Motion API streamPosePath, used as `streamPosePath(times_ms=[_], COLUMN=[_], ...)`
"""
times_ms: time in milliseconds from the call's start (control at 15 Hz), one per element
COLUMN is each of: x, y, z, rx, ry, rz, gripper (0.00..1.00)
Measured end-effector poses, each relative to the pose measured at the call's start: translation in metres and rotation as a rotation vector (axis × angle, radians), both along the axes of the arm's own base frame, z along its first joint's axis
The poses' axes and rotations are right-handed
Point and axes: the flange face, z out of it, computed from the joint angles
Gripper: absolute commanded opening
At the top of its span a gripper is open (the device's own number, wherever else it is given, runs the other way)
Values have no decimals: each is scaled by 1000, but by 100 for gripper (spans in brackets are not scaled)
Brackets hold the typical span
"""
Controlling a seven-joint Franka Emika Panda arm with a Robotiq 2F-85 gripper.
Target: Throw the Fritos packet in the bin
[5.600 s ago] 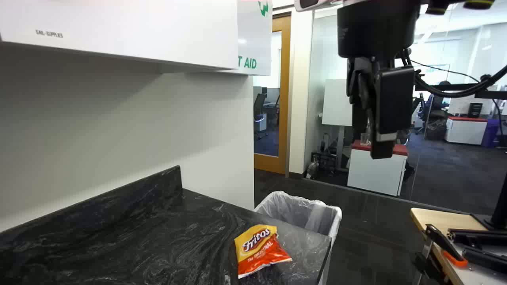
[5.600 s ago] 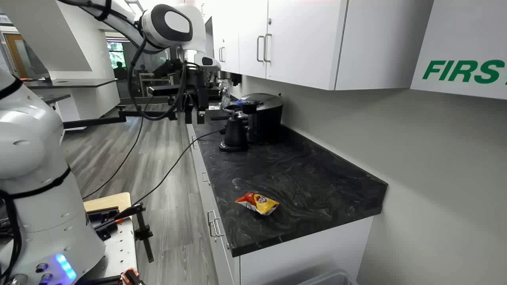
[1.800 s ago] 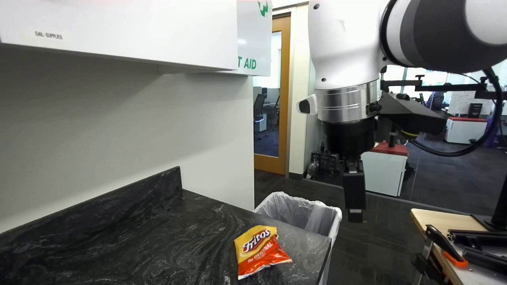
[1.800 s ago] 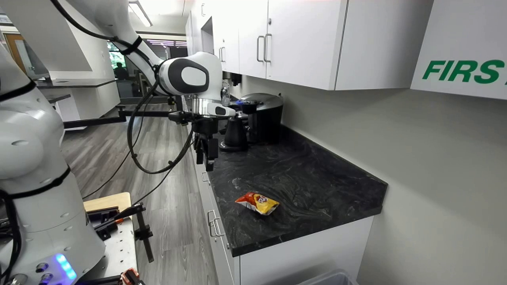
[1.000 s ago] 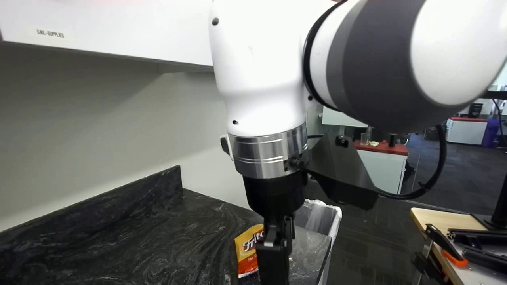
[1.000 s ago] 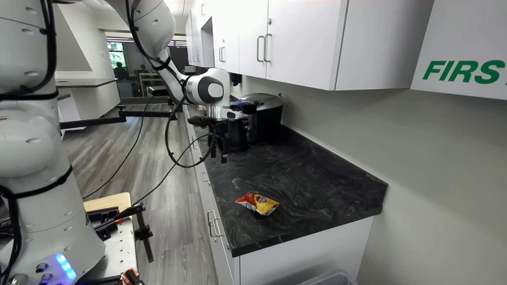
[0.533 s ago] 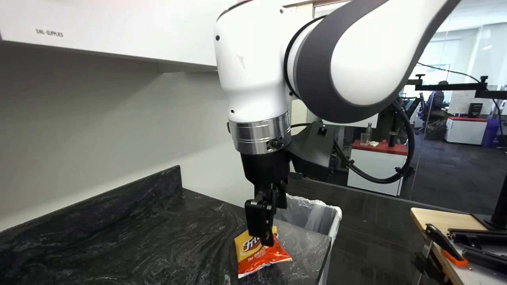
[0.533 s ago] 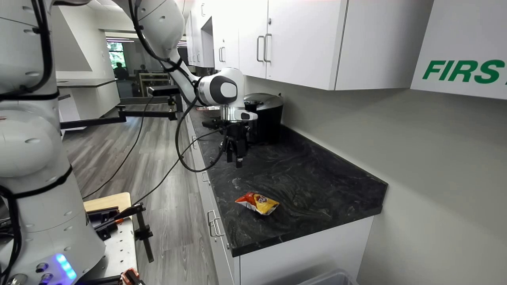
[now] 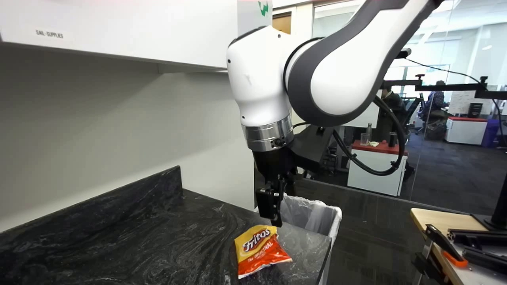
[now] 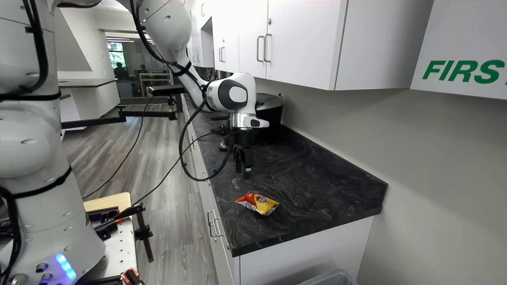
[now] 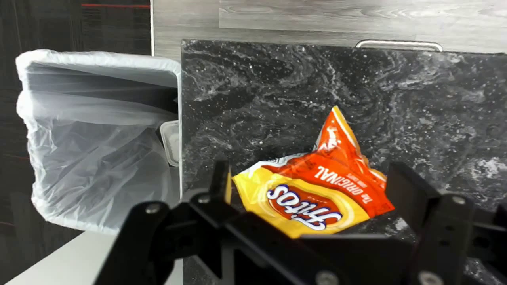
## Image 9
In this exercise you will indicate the white wall cabinet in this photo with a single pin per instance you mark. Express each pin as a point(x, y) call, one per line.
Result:
point(116, 26)

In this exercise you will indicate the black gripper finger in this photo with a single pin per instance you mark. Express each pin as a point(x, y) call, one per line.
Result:
point(263, 203)
point(277, 208)

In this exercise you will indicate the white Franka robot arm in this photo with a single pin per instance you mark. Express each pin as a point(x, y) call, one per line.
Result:
point(322, 69)

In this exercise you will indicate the person in blue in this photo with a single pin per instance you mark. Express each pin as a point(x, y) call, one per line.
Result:
point(436, 100)

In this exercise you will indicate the white red cart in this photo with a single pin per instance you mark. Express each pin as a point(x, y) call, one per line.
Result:
point(376, 168)

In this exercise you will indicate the clear plastic bin liner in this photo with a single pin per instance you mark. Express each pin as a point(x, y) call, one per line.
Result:
point(311, 214)

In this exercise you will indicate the black clamp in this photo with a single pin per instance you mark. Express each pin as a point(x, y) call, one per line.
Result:
point(445, 247)

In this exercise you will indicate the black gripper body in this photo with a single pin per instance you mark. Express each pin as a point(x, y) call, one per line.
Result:
point(274, 167)

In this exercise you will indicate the black camera stand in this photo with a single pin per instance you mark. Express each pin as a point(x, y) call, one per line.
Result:
point(449, 88)

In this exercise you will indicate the orange yellow Fritos packet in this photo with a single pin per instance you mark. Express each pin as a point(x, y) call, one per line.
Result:
point(258, 249)

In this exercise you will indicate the white first aid box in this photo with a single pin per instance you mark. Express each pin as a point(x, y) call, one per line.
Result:
point(254, 16)

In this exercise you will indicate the wooden board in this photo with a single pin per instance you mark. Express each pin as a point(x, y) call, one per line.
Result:
point(445, 219)

